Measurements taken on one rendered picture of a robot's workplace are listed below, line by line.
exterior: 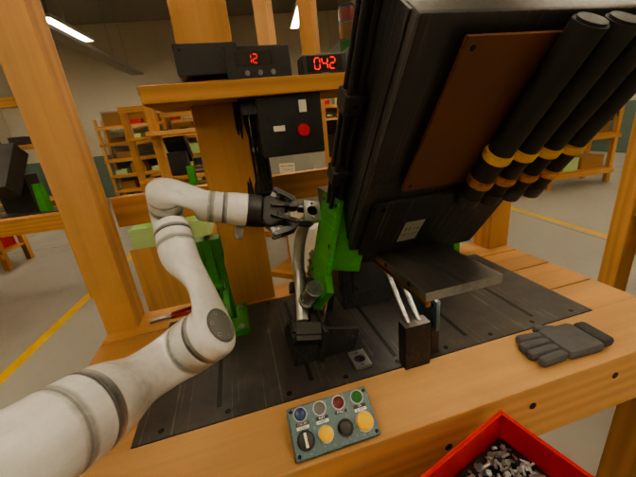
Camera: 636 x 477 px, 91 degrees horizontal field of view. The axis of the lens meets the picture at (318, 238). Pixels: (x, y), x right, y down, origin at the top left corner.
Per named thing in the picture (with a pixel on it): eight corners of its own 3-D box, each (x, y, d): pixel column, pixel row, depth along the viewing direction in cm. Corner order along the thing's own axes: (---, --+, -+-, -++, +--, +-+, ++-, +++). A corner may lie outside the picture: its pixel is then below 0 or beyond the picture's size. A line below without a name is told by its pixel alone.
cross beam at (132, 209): (477, 171, 124) (478, 148, 121) (118, 227, 96) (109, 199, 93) (468, 169, 128) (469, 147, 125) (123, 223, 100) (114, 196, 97)
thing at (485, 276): (502, 289, 58) (503, 273, 57) (425, 309, 54) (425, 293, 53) (397, 230, 93) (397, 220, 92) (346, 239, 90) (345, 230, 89)
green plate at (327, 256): (357, 294, 70) (376, 203, 65) (322, 293, 68) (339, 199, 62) (340, 273, 81) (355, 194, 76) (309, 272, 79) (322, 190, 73)
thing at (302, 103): (326, 150, 86) (320, 91, 80) (264, 158, 82) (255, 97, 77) (314, 149, 97) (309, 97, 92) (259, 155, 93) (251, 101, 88)
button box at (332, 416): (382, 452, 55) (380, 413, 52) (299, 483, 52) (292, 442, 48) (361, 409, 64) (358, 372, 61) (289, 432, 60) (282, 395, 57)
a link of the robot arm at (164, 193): (224, 179, 68) (223, 206, 75) (147, 169, 63) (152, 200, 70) (222, 203, 64) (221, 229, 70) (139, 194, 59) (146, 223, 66)
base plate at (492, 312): (591, 316, 81) (592, 309, 80) (132, 455, 57) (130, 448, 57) (474, 257, 120) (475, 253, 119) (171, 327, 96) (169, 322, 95)
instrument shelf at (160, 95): (479, 78, 90) (480, 61, 88) (142, 105, 70) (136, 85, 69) (428, 89, 113) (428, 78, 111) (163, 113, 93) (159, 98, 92)
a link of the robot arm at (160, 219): (148, 208, 70) (158, 258, 64) (141, 180, 64) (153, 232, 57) (181, 204, 74) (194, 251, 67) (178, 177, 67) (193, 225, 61)
